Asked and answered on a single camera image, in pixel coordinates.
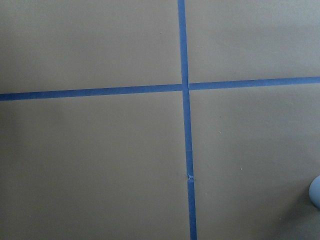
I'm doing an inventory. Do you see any light blue plastic cup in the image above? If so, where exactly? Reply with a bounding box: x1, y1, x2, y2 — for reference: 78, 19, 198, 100
308, 176, 320, 209

